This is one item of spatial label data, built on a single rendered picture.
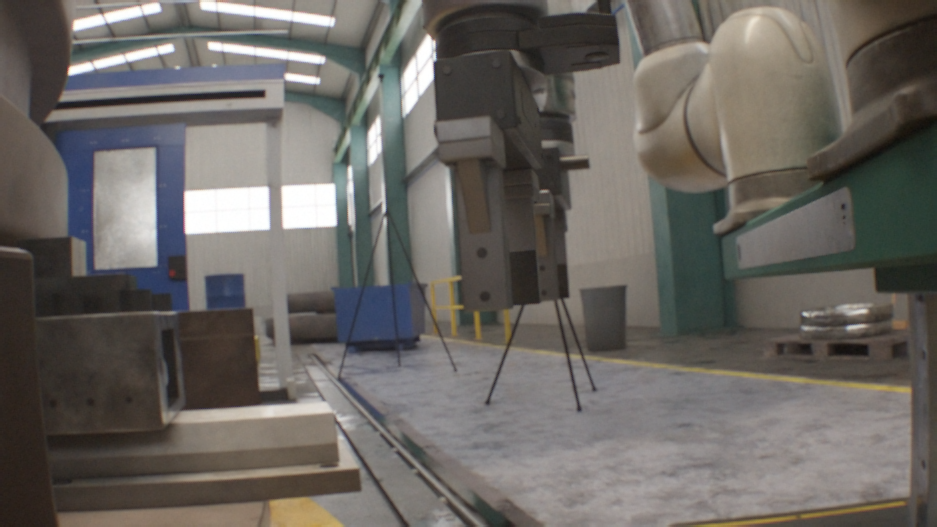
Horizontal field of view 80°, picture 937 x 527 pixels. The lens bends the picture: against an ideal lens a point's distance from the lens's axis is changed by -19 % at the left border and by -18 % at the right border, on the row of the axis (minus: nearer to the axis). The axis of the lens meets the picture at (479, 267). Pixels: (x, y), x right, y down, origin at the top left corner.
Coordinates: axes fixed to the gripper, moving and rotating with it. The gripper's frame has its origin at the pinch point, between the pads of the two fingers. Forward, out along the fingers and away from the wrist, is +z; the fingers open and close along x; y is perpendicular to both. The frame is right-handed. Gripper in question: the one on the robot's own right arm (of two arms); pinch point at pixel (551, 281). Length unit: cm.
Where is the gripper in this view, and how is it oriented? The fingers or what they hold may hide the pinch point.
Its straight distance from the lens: 72.6
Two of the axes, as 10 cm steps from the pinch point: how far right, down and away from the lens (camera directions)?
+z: 0.7, 10.0, -0.5
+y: 9.8, -0.8, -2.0
